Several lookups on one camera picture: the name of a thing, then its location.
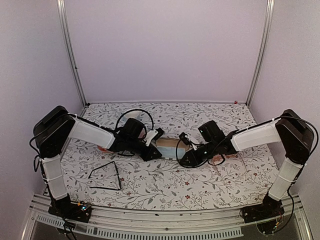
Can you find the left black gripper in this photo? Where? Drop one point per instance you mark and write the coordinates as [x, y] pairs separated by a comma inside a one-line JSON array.
[[149, 155]]

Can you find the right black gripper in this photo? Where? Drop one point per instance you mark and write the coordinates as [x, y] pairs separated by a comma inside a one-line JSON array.
[[194, 161]]

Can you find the brown plaid glasses case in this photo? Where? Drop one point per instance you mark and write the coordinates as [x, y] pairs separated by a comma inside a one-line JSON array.
[[172, 142]]

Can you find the light blue cleaning cloth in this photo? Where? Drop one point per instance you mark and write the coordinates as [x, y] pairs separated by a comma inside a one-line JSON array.
[[171, 152]]

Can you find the black frame glasses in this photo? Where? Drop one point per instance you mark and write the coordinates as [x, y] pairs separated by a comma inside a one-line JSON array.
[[105, 177]]

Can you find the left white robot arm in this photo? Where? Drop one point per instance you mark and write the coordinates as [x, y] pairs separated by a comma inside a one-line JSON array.
[[59, 126]]

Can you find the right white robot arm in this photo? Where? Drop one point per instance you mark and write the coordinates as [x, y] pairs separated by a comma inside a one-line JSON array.
[[298, 137]]

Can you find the pink translucent sunglasses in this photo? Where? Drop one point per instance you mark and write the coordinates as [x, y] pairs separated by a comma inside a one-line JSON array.
[[228, 169]]

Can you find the light blue mug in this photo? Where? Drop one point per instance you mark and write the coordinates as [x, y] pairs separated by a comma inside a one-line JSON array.
[[134, 114]]

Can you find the red patterned bowl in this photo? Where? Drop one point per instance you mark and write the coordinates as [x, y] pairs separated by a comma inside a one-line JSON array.
[[103, 149]]

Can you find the front aluminium rail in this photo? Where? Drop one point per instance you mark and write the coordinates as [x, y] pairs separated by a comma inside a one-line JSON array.
[[108, 223]]

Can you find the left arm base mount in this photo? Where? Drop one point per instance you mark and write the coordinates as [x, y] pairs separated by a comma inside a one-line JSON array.
[[66, 209]]

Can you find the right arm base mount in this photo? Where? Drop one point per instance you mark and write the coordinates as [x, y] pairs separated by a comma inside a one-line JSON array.
[[269, 208]]

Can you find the right aluminium frame post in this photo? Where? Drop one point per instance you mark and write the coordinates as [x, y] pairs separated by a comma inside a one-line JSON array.
[[267, 24]]

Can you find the aluminium frame post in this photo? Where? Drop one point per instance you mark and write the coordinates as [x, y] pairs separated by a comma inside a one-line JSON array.
[[267, 24], [61, 8]]

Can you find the left aluminium frame post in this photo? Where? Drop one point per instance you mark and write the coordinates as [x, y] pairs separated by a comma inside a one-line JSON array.
[[61, 8]]

